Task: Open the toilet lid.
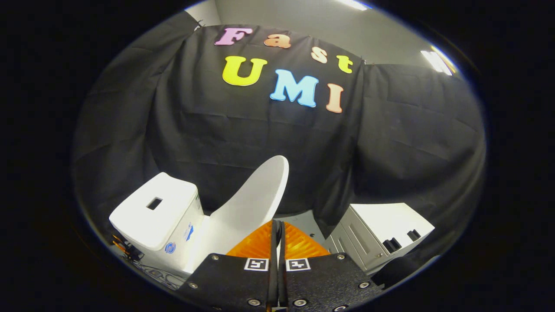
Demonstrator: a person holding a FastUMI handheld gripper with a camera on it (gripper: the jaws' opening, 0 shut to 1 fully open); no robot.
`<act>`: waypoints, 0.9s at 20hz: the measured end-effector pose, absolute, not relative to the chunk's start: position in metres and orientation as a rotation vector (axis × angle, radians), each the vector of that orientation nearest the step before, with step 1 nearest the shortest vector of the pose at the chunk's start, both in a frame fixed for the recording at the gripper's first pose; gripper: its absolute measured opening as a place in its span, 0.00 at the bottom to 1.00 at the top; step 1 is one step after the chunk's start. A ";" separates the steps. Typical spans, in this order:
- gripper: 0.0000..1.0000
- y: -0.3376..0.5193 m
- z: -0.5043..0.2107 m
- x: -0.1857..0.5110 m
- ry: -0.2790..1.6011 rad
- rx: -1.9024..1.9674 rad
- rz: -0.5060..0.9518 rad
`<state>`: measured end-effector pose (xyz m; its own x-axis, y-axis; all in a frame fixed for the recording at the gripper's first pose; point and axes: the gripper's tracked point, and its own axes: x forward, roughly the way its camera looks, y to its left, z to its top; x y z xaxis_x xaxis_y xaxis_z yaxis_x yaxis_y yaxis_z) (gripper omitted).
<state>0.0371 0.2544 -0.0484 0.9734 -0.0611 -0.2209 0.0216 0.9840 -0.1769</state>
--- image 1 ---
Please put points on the large ceiling light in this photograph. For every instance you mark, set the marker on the large ceiling light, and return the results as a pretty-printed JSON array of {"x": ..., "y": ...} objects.
[{"x": 353, "y": 4}]

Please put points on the white cabinet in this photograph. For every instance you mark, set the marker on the white cabinet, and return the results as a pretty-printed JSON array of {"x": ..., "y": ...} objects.
[{"x": 381, "y": 221}]

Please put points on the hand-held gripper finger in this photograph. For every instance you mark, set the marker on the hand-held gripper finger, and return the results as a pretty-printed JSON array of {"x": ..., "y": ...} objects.
[
  {"x": 283, "y": 242},
  {"x": 274, "y": 242}
]

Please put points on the black backdrop cloth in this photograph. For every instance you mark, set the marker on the black backdrop cloth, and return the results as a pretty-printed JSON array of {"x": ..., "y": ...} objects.
[{"x": 243, "y": 138}]

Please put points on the white toilet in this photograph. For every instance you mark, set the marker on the white toilet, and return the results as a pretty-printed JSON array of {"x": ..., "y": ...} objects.
[{"x": 160, "y": 225}]

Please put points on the white toilet lid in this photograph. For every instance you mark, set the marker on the white toilet lid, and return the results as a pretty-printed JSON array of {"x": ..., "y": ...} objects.
[{"x": 256, "y": 199}]

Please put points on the small ceiling light panel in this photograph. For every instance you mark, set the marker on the small ceiling light panel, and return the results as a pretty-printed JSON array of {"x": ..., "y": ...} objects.
[{"x": 438, "y": 61}]

